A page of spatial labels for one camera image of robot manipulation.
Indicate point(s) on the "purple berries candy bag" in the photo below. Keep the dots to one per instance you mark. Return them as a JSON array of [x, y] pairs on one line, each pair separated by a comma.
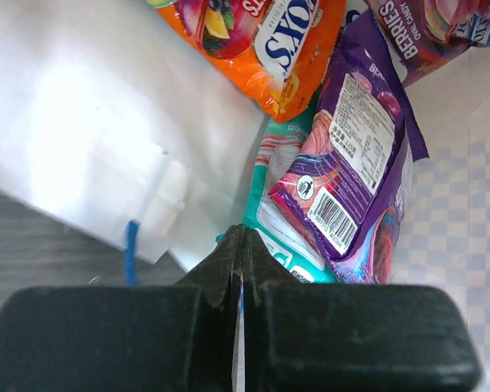
[[351, 179], [425, 35]]

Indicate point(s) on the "orange Fox's candy bag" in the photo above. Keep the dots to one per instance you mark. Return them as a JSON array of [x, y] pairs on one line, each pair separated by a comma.
[[274, 52]]

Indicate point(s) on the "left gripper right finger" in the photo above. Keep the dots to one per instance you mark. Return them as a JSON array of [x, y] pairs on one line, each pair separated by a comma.
[[349, 337]]

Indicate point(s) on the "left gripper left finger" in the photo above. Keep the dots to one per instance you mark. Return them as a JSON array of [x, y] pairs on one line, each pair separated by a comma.
[[154, 338]]

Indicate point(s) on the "blue checkered paper bag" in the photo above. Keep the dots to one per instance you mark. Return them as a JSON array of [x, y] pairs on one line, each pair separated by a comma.
[[106, 115]]

